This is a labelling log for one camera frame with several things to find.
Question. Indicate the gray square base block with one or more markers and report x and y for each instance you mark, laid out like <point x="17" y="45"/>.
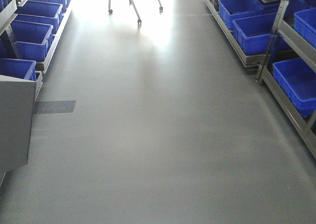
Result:
<point x="17" y="97"/>

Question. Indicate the right steel shelf rack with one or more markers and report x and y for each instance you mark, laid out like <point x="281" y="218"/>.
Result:
<point x="279" y="41"/>

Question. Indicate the steel shelf rack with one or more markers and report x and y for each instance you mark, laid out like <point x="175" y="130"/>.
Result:
<point x="279" y="41"/>
<point x="29" y="34"/>

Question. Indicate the left steel shelf rack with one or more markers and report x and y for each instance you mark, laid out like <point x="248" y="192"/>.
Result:
<point x="29" y="34"/>

